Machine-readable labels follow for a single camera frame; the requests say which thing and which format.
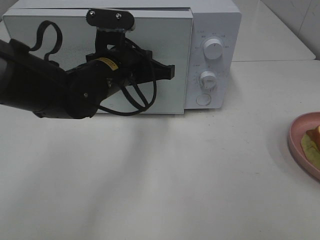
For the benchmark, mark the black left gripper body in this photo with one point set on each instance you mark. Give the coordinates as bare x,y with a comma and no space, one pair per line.
113,63

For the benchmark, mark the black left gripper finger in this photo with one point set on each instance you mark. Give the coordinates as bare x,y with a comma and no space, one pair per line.
161,71

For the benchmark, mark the white microwave door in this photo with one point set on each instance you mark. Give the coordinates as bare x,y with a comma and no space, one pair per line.
165,32

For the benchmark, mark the white microwave knob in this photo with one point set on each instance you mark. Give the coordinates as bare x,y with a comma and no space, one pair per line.
213,48
207,80

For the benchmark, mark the round microwave door button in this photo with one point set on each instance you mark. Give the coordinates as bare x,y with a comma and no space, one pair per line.
203,99

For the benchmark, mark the pink round plate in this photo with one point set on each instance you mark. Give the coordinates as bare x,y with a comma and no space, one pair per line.
297,129

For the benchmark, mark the white bread sandwich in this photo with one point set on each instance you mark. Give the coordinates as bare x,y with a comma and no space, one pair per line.
314,135

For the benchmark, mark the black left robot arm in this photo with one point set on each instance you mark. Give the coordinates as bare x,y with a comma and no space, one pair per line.
40,86

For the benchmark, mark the white microwave oven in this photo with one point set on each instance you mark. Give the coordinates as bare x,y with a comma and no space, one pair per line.
220,18

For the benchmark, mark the green lettuce leaf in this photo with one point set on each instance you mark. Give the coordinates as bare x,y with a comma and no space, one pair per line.
310,150

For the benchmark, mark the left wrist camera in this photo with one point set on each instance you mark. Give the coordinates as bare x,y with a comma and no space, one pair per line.
110,19

